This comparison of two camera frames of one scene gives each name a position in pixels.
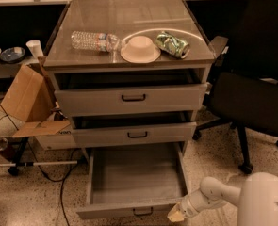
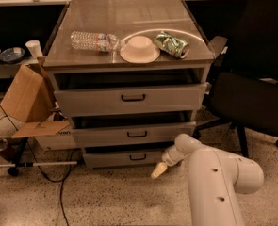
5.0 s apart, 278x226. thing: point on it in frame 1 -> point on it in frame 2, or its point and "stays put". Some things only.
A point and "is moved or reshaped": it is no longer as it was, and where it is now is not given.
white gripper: [188, 207] -> [169, 157]
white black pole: [34, 164] stays put
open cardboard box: [31, 98] stays put
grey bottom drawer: [135, 182] is moved or reshaped
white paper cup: [34, 45] stays put
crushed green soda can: [172, 45] stays put
